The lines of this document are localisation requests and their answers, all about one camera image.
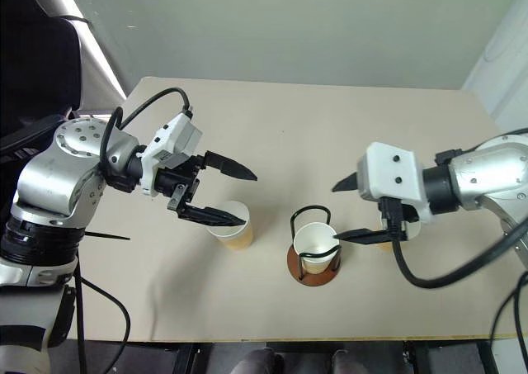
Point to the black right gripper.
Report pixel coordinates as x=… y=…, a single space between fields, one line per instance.
x=411 y=214

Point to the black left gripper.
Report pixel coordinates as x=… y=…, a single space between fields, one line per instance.
x=173 y=180

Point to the white and tan paper cup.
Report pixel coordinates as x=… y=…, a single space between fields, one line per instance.
x=315 y=242
x=412 y=230
x=235 y=235

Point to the white padded pole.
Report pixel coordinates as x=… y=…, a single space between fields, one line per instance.
x=95 y=56

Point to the white and black robot torso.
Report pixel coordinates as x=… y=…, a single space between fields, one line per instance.
x=24 y=308

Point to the black chair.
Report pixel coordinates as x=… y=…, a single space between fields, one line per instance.
x=33 y=60

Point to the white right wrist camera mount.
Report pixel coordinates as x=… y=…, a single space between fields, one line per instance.
x=387 y=171

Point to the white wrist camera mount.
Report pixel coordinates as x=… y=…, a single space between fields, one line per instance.
x=387 y=171
x=177 y=136

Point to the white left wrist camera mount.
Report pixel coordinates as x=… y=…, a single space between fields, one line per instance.
x=177 y=136

